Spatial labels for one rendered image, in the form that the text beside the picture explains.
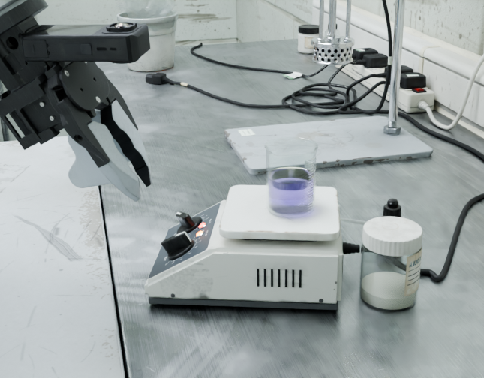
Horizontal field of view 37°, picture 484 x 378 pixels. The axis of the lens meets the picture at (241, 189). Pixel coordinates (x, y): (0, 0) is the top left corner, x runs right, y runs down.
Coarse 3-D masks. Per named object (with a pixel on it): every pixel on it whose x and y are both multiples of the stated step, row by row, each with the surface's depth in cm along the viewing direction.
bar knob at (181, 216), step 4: (180, 212) 82; (184, 212) 81; (176, 216) 82; (180, 216) 81; (184, 216) 80; (188, 216) 80; (180, 220) 81; (184, 220) 80; (188, 220) 80; (192, 220) 80; (196, 220) 81; (200, 220) 81; (184, 224) 81; (188, 224) 80; (192, 224) 80; (196, 224) 80; (180, 228) 82; (184, 228) 81; (188, 228) 80; (192, 228) 80; (188, 232) 80
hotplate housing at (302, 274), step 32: (192, 256) 73; (224, 256) 72; (256, 256) 72; (288, 256) 71; (320, 256) 71; (160, 288) 74; (192, 288) 74; (224, 288) 73; (256, 288) 73; (288, 288) 73; (320, 288) 72
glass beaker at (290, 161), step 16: (272, 144) 75; (288, 144) 76; (304, 144) 75; (272, 160) 72; (288, 160) 71; (304, 160) 71; (272, 176) 73; (288, 176) 72; (304, 176) 72; (272, 192) 73; (288, 192) 72; (304, 192) 73; (272, 208) 74; (288, 208) 73; (304, 208) 73
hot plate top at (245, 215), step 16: (240, 192) 80; (256, 192) 80; (320, 192) 80; (336, 192) 80; (224, 208) 76; (240, 208) 76; (256, 208) 76; (320, 208) 76; (336, 208) 76; (224, 224) 73; (240, 224) 73; (256, 224) 73; (272, 224) 72; (288, 224) 72; (304, 224) 72; (320, 224) 72; (336, 224) 72; (320, 240) 71
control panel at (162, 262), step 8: (208, 208) 84; (216, 208) 82; (200, 216) 83; (208, 216) 81; (216, 216) 80; (208, 224) 79; (168, 232) 84; (176, 232) 82; (192, 232) 79; (208, 232) 76; (200, 240) 76; (208, 240) 75; (192, 248) 75; (200, 248) 74; (160, 256) 78; (184, 256) 74; (160, 264) 76; (168, 264) 75; (176, 264) 74; (152, 272) 75; (160, 272) 74
